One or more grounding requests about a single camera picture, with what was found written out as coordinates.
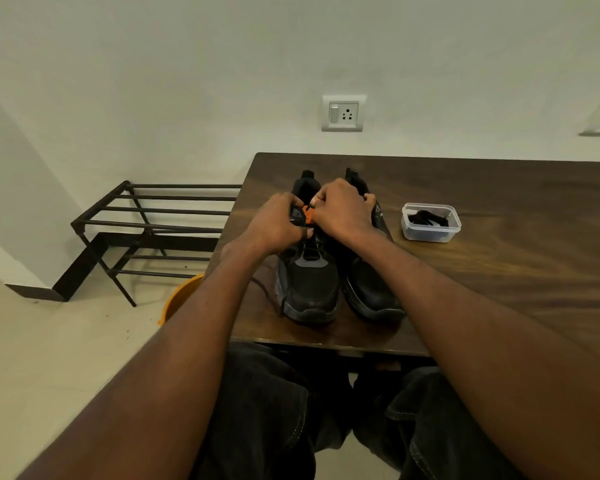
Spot person's left hand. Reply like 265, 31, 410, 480
244, 192, 314, 256

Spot person's right hand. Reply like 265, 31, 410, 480
309, 178, 381, 246

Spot black sneaker orange tongue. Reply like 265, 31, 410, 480
274, 170, 341, 324

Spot person's left forearm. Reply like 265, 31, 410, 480
17, 239, 287, 480

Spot person's right forearm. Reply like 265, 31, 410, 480
339, 226, 600, 480

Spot loose black shoelace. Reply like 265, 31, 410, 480
250, 277, 287, 316

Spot black shoelace bundle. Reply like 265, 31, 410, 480
409, 210, 450, 228

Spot clear plastic container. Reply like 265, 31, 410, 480
401, 203, 462, 243

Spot black metal shoe rack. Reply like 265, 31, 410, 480
70, 181, 243, 307

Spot orange bucket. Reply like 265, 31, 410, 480
158, 274, 205, 326

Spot black jeans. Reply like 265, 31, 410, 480
190, 342, 526, 480

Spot white wall socket with switch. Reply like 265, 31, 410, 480
322, 95, 367, 132

